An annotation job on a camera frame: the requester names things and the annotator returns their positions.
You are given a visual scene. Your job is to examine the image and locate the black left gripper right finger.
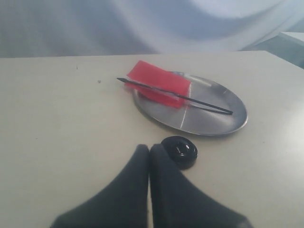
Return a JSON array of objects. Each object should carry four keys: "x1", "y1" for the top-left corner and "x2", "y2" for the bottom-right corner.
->
[{"x1": 149, "y1": 144, "x2": 252, "y2": 228}]

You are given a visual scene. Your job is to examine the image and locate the red white flag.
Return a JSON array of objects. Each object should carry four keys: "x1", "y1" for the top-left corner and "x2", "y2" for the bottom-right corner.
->
[{"x1": 117, "y1": 60, "x2": 233, "y2": 115}]

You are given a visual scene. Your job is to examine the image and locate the black round flag base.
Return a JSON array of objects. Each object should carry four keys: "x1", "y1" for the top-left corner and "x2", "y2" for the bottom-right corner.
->
[{"x1": 161, "y1": 136, "x2": 198, "y2": 170}]

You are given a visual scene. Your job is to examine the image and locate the round steel plate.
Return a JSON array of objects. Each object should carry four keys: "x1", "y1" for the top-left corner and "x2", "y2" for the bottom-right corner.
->
[{"x1": 133, "y1": 72, "x2": 248, "y2": 136}]

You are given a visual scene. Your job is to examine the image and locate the white backdrop cloth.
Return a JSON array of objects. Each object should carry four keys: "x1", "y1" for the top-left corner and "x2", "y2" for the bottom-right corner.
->
[{"x1": 0, "y1": 0, "x2": 304, "y2": 57}]

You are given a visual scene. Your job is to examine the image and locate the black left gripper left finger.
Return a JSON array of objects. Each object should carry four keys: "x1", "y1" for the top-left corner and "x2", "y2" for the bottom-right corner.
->
[{"x1": 51, "y1": 144, "x2": 149, "y2": 228}]

